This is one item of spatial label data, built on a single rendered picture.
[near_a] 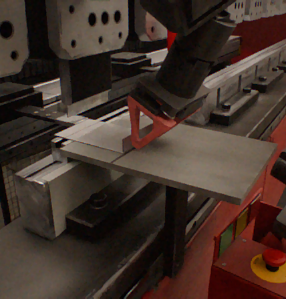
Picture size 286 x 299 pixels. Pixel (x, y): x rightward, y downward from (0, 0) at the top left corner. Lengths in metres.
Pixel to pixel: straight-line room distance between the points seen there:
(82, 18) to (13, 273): 0.34
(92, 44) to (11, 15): 0.14
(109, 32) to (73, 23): 0.08
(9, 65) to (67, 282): 0.27
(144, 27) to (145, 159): 0.24
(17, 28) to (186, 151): 0.27
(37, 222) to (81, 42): 0.26
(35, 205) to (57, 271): 0.10
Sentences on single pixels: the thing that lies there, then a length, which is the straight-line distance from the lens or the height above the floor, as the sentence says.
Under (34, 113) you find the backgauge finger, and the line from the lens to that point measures 0.69.
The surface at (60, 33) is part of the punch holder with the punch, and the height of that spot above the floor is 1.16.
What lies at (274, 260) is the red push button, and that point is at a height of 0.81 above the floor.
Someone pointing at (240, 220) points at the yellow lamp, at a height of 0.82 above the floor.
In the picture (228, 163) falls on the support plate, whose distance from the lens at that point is 0.49.
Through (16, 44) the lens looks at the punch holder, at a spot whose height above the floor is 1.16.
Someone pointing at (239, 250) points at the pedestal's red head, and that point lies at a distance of 0.70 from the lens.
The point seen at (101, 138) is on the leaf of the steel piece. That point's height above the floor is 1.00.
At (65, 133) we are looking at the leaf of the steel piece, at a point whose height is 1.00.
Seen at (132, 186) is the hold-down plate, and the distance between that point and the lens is 0.62.
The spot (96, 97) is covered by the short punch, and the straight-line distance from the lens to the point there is 0.61.
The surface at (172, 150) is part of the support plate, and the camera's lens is 0.52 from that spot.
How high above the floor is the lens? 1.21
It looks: 23 degrees down
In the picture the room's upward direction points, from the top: straight up
